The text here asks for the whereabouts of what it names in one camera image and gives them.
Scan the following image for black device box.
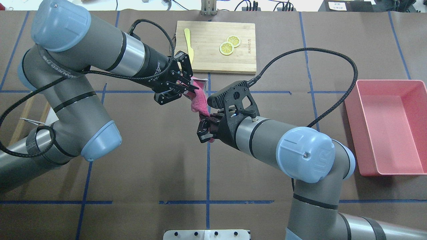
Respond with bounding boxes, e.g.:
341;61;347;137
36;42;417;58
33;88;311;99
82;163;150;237
318;0;393;12

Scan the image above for rear lemon slice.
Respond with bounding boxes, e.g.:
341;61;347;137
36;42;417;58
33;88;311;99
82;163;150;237
226;35;242;48

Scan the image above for pink and grey cloth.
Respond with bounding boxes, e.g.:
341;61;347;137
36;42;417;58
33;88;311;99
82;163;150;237
184;77;209;116

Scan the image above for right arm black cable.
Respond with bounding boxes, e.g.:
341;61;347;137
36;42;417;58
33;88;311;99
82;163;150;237
247;48;358;129

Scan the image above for white mounting column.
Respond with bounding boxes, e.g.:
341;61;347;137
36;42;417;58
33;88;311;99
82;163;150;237
163;229;251;240

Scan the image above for white rack tray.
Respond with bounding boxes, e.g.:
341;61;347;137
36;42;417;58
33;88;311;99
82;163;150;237
45;107;59;125

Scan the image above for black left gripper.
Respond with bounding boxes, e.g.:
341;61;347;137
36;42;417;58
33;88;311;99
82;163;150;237
148;51;199;105

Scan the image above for pink plastic bin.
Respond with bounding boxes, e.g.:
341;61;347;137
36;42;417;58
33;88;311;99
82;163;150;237
345;80;427;176

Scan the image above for yellow plastic knife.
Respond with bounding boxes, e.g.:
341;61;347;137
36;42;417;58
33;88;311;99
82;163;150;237
183;28;194;64

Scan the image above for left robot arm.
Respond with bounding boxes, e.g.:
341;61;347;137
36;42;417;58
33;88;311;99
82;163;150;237
0;0;198;193

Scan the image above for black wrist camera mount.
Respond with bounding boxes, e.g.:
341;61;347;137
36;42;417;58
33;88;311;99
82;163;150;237
207;78;260;121

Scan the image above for bamboo cutting board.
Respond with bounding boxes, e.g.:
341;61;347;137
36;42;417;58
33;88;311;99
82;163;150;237
175;20;257;74

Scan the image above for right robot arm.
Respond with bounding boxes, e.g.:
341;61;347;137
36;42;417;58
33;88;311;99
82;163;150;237
197;112;426;240

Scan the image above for wooden cloth rack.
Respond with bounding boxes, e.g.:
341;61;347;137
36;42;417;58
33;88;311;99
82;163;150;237
8;98;51;145

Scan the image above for lemon slice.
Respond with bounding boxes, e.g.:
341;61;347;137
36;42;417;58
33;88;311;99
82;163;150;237
219;41;235;56
226;35;242;48

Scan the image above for front lemon slice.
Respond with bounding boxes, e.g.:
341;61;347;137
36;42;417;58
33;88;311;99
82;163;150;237
219;41;235;56

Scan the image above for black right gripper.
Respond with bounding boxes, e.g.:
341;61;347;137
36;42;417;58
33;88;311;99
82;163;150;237
196;113;237;145

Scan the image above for aluminium frame post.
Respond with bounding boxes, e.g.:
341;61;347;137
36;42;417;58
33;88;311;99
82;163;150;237
201;0;218;16

